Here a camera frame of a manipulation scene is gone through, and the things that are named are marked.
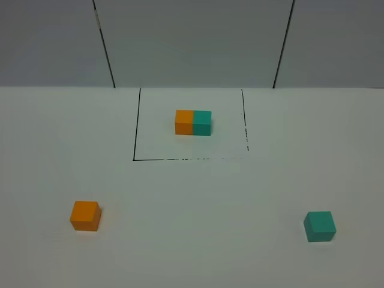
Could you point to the teal template block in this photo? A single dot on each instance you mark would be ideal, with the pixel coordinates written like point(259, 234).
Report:
point(202, 123)

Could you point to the orange template block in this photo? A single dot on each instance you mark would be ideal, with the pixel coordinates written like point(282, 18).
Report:
point(184, 122)

